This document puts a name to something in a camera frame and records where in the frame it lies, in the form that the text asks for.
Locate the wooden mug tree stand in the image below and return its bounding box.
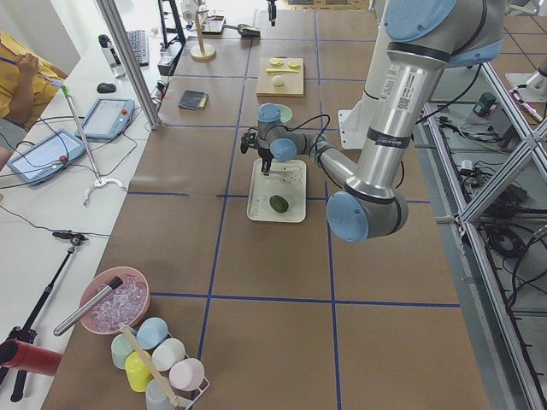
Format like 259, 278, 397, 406
190, 10, 216, 62

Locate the white steamed bun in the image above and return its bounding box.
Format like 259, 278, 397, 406
272, 75, 285, 87

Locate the far teach pendant tablet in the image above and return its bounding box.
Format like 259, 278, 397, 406
82, 97, 136, 141

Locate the white stand with pole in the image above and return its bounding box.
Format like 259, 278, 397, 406
61, 85, 127, 207

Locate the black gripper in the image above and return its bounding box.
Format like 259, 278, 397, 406
258, 146, 274, 176

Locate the wooden stick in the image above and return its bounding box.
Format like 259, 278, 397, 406
119, 324, 182, 407

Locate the green avocado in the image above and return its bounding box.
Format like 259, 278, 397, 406
268, 195, 289, 214

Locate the yellow cup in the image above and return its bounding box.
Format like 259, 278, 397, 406
125, 351, 153, 393

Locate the near teach pendant tablet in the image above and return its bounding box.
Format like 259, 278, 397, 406
8, 129, 85, 185

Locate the light green cup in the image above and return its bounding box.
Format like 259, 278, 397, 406
110, 333, 134, 370

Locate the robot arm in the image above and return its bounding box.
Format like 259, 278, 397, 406
505, 60, 546, 103
241, 1, 506, 243

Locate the white bear print tray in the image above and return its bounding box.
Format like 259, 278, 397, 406
247, 159, 307, 223

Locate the metal scoop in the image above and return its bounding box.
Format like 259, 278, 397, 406
223, 24, 261, 38

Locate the black keyboard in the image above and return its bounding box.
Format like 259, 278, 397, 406
126, 30, 150, 67

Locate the pink cup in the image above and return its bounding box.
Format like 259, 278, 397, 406
169, 358, 205, 391

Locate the aluminium frame post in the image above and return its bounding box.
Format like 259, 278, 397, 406
97, 0, 162, 130

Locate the steel tube in bowl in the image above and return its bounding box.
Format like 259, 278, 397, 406
53, 276, 123, 337

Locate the grey folded cloth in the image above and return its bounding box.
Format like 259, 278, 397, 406
178, 90, 209, 111

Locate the person in yellow shirt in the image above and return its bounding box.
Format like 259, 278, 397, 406
1, 31, 68, 165

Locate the black computer mouse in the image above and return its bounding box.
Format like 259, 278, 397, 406
97, 82, 116, 94

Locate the red cylinder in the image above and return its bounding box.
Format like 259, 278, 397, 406
1, 339, 62, 376

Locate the upper lemon slice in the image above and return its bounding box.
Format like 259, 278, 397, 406
287, 60, 301, 70

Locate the wooden cutting board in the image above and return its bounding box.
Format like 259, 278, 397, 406
256, 57, 304, 97

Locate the white wire cup rack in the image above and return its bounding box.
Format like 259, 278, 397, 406
127, 324, 211, 407

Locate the black tripod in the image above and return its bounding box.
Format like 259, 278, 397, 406
1, 231, 88, 382

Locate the white cup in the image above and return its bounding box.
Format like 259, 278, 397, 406
151, 337, 185, 372

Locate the black glass rack tray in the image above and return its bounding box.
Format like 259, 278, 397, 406
201, 15, 226, 35

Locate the pink bowl with ice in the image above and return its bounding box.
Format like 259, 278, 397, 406
80, 266, 150, 335

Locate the blue cup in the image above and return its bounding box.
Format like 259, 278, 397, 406
137, 317, 168, 350

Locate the teach pendant tablet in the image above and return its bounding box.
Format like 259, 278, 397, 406
8, 129, 85, 185
82, 97, 136, 141

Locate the clear grey cup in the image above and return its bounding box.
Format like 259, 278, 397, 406
145, 379, 174, 410

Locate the yellow plastic knife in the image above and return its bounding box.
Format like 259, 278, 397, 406
266, 68, 300, 73

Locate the light green bowl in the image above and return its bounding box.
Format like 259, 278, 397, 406
273, 103, 292, 125

